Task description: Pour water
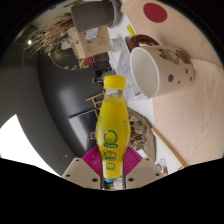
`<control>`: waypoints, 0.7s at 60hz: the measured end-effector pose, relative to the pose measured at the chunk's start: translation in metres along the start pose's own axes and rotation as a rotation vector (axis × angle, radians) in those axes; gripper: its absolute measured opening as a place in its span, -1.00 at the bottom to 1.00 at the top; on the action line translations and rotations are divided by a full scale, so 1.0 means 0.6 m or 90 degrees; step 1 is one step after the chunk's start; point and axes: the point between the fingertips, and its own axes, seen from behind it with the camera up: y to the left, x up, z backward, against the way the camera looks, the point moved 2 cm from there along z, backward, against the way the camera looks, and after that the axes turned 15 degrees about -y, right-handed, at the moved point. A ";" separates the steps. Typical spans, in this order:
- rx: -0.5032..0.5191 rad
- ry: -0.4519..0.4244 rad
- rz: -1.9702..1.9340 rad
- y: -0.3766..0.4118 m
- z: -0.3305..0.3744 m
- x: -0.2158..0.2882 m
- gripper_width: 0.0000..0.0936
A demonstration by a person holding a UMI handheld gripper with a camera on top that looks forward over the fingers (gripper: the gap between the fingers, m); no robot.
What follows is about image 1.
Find white spotted mug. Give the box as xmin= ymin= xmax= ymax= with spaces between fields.
xmin=128 ymin=34 xmax=195 ymax=100

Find black wall screen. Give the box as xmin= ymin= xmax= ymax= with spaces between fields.
xmin=68 ymin=109 xmax=101 ymax=151

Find yellow drink bottle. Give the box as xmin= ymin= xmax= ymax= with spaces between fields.
xmin=95 ymin=75 xmax=132 ymax=181

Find flat round red coaster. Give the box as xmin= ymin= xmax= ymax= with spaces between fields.
xmin=143 ymin=2 xmax=168 ymax=24

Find red box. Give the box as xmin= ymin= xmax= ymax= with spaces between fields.
xmin=79 ymin=56 xmax=96 ymax=69

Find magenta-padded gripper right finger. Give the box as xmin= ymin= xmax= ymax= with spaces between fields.
xmin=121 ymin=145 xmax=164 ymax=190

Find small pale cup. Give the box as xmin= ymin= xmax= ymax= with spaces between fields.
xmin=111 ymin=36 xmax=126 ymax=53

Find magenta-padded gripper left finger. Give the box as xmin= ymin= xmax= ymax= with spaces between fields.
xmin=61 ymin=145 xmax=102 ymax=190

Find yellow marker pen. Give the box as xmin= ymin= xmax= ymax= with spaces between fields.
xmin=126 ymin=24 xmax=136 ymax=37

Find wooden easel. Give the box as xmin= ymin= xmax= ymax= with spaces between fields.
xmin=85 ymin=91 xmax=105 ymax=114

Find grey plant saucer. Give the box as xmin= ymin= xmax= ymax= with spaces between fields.
xmin=108 ymin=0 xmax=123 ymax=29

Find long white ceiling light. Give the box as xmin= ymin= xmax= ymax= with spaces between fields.
xmin=0 ymin=114 xmax=59 ymax=176

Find cardboard box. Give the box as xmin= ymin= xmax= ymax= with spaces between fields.
xmin=68 ymin=25 xmax=113 ymax=60

